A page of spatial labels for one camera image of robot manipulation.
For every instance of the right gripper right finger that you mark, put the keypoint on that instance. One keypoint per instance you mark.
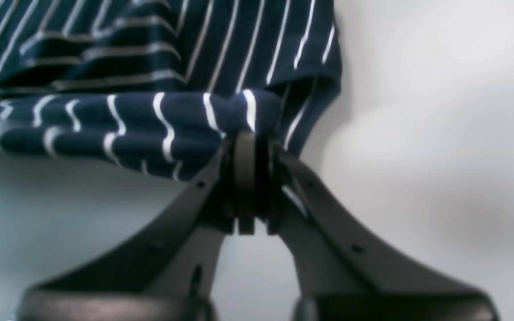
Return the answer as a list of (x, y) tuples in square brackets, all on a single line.
[(348, 273)]

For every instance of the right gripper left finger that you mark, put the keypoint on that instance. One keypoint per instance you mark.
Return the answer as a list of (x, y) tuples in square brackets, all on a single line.
[(165, 271)]

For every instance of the navy white striped T-shirt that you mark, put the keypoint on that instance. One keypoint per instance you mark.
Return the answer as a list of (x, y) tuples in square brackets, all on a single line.
[(156, 85)]

